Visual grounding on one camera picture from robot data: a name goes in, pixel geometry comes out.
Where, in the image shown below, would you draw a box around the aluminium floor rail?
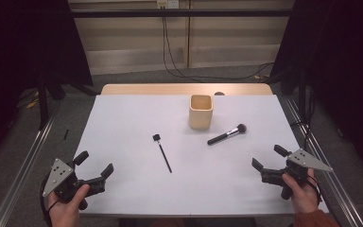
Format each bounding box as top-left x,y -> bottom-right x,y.
0,97 -> 62,227
280,94 -> 363,227

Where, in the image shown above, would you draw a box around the white table mat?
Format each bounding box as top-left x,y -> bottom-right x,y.
74,94 -> 329,217

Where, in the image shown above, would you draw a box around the black horizontal metal bar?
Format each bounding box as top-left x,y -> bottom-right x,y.
70,9 -> 294,18

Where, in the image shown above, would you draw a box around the person's right hand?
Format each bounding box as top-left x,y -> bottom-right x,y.
281,168 -> 322,216

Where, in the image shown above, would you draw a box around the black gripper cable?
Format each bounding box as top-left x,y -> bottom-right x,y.
305,174 -> 323,206
39,174 -> 54,227

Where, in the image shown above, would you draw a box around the black power cable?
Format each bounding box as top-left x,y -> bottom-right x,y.
164,17 -> 275,83
162,8 -> 183,79

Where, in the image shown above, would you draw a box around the beige wooden square cup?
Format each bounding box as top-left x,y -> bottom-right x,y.
188,94 -> 215,131

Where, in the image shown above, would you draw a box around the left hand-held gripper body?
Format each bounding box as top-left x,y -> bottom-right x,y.
42,158 -> 106,212

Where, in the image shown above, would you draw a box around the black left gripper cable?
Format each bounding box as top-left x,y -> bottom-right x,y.
39,174 -> 54,227

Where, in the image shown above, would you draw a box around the white wall socket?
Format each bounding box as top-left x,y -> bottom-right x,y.
156,0 -> 180,9

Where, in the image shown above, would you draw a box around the black stand cables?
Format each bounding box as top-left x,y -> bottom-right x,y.
291,91 -> 318,149

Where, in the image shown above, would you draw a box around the yellow floor tape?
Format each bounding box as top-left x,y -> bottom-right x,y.
26,91 -> 41,110

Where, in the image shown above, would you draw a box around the person's left hand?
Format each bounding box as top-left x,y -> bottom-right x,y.
46,183 -> 91,227

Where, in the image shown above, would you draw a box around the yellow vertical wall conduit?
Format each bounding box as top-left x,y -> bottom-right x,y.
186,0 -> 192,69

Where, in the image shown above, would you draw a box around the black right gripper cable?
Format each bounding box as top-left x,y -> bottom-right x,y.
305,174 -> 323,206

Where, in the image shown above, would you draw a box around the black curtain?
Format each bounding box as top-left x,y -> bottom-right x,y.
0,0 -> 94,168
268,0 -> 363,181

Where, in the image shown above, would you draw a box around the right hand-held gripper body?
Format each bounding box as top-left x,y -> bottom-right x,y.
259,148 -> 335,201

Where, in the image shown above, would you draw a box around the thin black makeup brush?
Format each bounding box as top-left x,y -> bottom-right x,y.
152,133 -> 173,174

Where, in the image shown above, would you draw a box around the black metal stand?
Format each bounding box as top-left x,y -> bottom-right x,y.
36,72 -> 50,131
297,69 -> 308,124

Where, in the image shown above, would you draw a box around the black fluffy makeup brush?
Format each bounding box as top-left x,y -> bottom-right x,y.
206,123 -> 248,147

